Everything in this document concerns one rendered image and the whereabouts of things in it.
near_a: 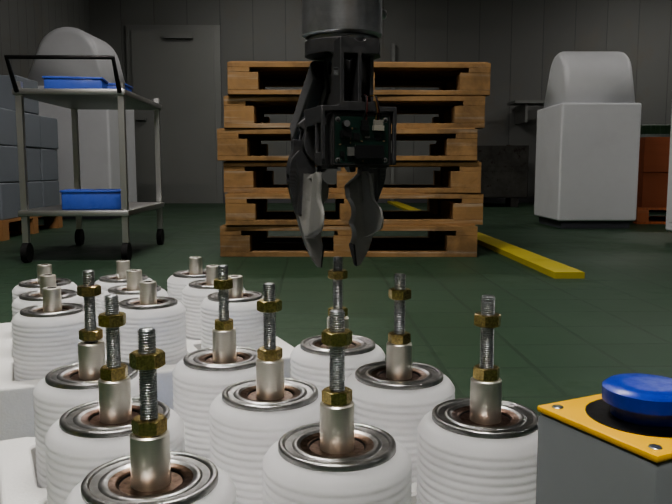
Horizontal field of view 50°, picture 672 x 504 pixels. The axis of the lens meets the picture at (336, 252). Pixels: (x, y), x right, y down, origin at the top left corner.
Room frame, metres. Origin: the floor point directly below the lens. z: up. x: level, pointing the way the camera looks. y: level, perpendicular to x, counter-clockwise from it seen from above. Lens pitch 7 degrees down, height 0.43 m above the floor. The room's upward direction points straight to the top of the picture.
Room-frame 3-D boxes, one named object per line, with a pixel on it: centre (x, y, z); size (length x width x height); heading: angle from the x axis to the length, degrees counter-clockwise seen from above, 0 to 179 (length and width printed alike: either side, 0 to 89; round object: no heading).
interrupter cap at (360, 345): (0.71, 0.00, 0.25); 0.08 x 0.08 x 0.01
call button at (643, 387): (0.32, -0.14, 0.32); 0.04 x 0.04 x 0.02
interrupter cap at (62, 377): (0.60, 0.21, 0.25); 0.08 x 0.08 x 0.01
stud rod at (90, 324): (0.60, 0.21, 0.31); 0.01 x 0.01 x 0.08
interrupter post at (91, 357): (0.60, 0.21, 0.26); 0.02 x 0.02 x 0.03
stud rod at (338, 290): (0.71, 0.00, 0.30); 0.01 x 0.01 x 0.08
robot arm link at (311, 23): (0.69, -0.01, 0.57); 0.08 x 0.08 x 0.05
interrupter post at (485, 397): (0.50, -0.11, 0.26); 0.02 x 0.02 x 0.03
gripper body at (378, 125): (0.69, -0.01, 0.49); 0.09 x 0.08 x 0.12; 17
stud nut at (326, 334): (0.44, 0.00, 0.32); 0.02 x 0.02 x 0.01; 38
